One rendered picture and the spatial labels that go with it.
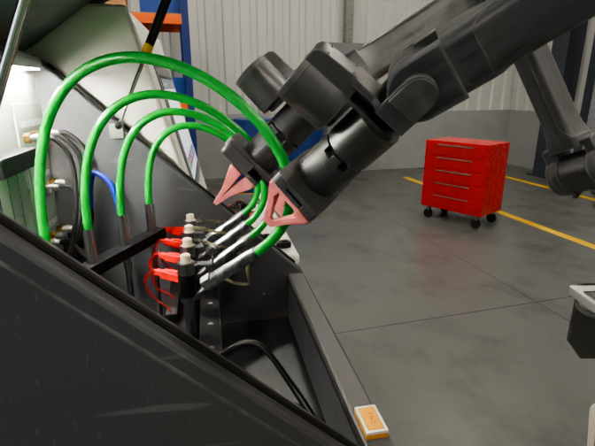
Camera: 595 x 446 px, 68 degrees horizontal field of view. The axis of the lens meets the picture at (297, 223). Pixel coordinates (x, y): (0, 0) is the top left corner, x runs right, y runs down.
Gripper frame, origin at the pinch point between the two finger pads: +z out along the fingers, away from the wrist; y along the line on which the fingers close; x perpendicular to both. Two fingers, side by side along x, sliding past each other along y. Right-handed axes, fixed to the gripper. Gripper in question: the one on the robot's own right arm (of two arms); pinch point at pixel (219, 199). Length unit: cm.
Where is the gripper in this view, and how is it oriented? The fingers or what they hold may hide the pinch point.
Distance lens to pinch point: 70.3
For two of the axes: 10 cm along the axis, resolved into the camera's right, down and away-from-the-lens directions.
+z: -7.1, 6.6, 2.6
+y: -7.0, -6.9, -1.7
